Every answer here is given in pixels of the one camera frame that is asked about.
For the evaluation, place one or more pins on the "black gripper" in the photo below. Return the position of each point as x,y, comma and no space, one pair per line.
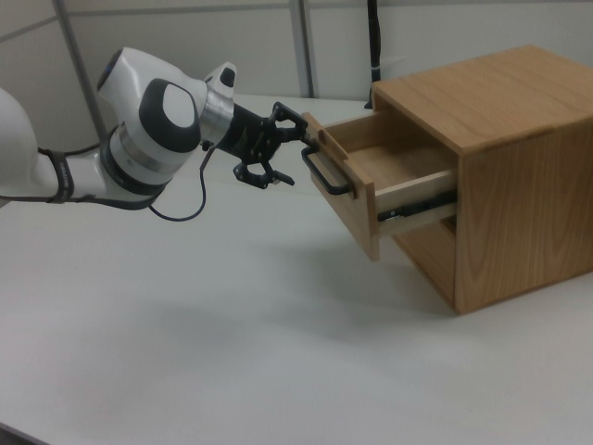
250,136

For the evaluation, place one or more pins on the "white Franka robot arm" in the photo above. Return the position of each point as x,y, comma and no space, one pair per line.
139,120

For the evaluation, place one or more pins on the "wooden two-drawer cabinet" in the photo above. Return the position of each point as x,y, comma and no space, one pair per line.
509,185

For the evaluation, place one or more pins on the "grey metal partition post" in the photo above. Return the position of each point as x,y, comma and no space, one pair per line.
306,46

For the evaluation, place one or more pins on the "black camera stand pole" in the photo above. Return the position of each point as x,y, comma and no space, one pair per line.
375,46

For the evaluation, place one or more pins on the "black drawer slide rail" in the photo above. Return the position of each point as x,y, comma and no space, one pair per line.
417,206

